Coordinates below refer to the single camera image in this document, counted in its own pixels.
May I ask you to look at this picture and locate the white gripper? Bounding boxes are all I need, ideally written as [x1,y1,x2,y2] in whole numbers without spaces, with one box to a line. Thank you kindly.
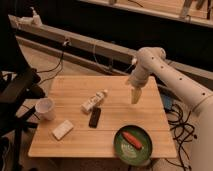
[126,68,147,104]

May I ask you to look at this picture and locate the black eraser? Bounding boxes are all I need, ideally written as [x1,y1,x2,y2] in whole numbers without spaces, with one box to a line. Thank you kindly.
[89,107,101,128]

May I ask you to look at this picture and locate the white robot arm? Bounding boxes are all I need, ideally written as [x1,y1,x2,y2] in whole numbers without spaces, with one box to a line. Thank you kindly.
[128,47,213,171]

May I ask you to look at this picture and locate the blue box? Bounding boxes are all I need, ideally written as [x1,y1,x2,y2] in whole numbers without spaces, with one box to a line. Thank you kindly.
[161,94,173,110]

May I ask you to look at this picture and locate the white plastic bottle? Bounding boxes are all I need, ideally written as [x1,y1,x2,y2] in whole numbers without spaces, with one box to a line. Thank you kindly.
[81,90,108,113]

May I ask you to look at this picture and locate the orange carrot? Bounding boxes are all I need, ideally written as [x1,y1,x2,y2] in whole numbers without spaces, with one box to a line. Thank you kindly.
[122,132,142,149]

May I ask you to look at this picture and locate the wooden table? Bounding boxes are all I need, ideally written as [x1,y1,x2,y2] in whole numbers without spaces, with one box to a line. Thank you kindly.
[28,76,176,158]

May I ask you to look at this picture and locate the green plate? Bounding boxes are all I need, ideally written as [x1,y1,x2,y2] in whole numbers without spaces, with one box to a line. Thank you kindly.
[113,125,152,166]

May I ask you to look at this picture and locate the white rectangular sponge block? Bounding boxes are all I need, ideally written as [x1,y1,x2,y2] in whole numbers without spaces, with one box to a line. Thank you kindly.
[52,120,74,140]

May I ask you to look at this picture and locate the black chair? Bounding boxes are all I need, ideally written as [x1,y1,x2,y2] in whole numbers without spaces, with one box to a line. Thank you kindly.
[0,0,45,171]

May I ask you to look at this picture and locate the white spray bottle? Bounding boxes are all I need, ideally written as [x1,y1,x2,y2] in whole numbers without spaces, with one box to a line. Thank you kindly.
[18,6,44,28]

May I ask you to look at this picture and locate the black floor cables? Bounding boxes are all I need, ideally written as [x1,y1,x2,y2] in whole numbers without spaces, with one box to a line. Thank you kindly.
[164,103,198,171]

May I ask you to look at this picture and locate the grey wall ledge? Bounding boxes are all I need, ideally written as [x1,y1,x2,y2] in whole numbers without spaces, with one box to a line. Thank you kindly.
[7,14,213,91]

